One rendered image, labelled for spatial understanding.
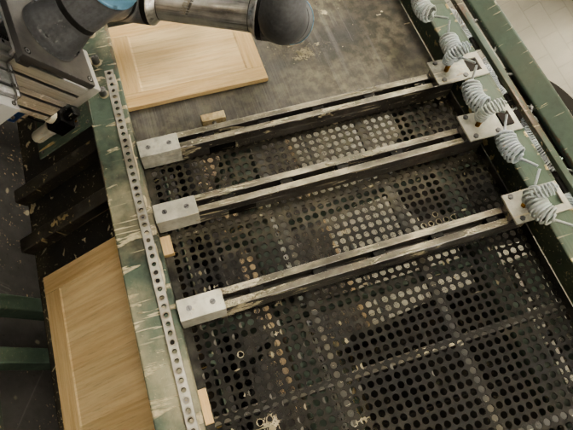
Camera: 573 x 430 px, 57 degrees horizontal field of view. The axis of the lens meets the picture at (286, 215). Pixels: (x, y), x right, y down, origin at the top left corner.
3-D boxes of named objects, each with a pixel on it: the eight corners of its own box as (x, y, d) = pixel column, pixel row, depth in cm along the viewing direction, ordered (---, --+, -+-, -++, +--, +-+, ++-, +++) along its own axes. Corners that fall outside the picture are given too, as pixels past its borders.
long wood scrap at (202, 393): (197, 391, 141) (197, 390, 140) (205, 388, 141) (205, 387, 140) (205, 426, 137) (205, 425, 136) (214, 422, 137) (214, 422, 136)
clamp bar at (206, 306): (176, 301, 151) (164, 272, 129) (539, 195, 172) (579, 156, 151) (185, 335, 147) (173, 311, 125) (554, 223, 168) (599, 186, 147)
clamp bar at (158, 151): (139, 148, 172) (123, 102, 151) (465, 72, 194) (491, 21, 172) (146, 174, 168) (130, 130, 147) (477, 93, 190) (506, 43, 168)
